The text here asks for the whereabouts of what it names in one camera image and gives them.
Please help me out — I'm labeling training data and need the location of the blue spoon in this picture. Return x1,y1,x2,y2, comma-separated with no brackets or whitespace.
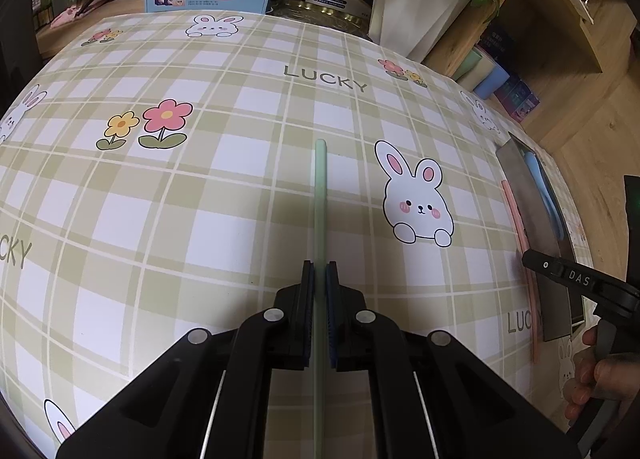
522,151,569,241

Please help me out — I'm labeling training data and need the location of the green cup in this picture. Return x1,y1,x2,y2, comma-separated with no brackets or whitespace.
452,49,484,85

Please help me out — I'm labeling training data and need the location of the metal utensil tray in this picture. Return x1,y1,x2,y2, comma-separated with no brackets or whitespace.
495,131,589,343

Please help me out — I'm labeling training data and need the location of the green chopstick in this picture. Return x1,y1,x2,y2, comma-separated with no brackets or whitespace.
310,139,331,458

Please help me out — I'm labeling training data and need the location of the wooden shelf unit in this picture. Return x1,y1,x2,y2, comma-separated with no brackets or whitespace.
420,0,606,104

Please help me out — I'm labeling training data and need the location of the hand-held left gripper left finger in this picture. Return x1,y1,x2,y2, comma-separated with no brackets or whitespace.
56,260,316,459

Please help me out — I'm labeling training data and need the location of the blue cup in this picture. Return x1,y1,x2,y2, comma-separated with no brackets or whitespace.
472,63,511,100

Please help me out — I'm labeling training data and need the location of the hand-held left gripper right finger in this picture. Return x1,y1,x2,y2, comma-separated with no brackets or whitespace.
325,260,582,459

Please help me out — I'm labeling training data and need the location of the beige cup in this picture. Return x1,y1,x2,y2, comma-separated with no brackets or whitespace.
464,56,499,90

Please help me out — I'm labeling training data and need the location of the person's right hand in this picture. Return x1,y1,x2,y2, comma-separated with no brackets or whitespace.
565,326,624,434

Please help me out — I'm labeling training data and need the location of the green checked bunny tablecloth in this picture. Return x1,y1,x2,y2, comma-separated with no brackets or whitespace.
0,11,596,459

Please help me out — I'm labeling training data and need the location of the gold embossed tin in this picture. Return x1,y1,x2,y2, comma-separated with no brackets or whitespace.
264,0,374,40

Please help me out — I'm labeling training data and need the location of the white flower pot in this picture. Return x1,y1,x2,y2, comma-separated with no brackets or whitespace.
368,0,474,62

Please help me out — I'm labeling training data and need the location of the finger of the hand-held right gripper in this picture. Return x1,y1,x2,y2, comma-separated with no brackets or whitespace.
522,249,617,303

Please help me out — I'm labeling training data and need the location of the pink chopstick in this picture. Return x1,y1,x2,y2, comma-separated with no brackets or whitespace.
499,179,544,361

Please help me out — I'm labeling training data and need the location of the purple box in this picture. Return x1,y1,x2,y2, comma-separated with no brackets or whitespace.
494,76,541,122

